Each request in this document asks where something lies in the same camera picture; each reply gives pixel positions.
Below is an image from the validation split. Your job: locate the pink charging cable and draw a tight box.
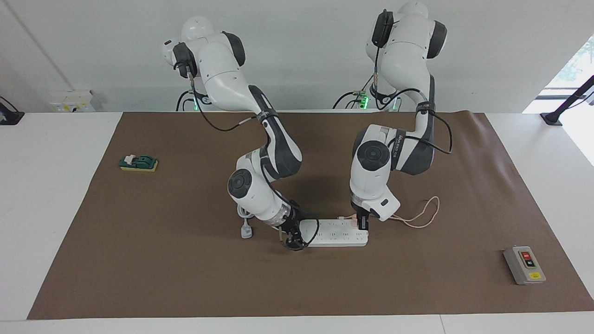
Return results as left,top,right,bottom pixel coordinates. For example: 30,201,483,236
338,196,440,229

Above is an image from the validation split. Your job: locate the white power strip with cord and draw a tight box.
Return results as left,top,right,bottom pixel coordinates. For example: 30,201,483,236
237,204,369,248

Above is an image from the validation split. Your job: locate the brown table mat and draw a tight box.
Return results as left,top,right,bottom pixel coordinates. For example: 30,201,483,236
27,111,594,320

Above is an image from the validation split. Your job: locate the black clamp stand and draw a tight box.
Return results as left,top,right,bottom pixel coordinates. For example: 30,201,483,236
540,76,594,127
0,96,25,126

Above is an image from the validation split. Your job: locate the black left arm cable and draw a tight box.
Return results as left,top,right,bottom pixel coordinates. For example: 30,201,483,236
371,9,454,156

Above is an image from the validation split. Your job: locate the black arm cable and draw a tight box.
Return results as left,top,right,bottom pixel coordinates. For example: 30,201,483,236
371,9,454,156
174,60,322,252

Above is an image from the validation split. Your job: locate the black left base cable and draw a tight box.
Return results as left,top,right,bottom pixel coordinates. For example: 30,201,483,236
332,77,374,110

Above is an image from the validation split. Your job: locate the black base cable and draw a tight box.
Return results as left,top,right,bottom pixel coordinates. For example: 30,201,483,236
332,77,374,110
176,90,195,112

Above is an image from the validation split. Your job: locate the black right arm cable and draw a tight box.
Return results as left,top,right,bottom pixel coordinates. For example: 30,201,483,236
174,60,322,252

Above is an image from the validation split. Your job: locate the grey push-button switch box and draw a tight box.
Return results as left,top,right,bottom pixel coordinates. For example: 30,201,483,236
504,246,547,285

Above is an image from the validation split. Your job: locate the green knife switch yellow base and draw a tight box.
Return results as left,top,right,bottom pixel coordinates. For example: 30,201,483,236
119,154,159,173

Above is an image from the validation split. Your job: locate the black right base cable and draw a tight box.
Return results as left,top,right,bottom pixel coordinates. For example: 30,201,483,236
176,90,195,112

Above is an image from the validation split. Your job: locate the white wall socket box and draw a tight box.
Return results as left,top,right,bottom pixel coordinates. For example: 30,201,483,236
50,90,96,113

